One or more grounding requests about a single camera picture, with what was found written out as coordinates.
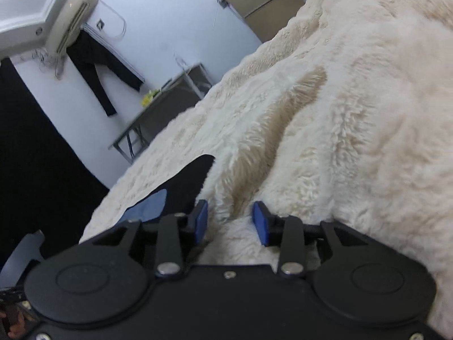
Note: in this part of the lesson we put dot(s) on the grey folding table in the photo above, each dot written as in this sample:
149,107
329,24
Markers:
155,124

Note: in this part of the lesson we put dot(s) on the white air conditioner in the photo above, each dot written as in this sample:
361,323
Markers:
70,17

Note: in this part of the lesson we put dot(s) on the recessed ceiling light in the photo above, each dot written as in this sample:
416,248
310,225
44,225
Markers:
39,31

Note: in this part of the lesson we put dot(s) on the yellow container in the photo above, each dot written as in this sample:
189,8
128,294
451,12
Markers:
149,98

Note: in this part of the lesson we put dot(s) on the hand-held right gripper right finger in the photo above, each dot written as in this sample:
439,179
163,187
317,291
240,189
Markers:
260,224

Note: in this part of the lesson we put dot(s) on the black hanging garment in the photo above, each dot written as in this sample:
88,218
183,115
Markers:
90,60

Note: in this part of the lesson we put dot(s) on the black pants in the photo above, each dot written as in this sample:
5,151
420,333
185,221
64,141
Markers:
191,180

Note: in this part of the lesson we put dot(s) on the black curtain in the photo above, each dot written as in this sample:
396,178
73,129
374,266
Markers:
35,166

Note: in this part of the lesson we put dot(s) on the gold two-door fridge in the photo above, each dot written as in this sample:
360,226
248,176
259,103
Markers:
262,3

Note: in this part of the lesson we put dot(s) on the cream fluffy blanket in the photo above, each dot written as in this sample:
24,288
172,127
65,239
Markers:
354,113

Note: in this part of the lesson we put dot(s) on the wall socket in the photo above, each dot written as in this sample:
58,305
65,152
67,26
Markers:
101,24
223,3

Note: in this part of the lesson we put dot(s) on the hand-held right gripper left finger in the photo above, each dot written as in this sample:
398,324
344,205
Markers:
200,221

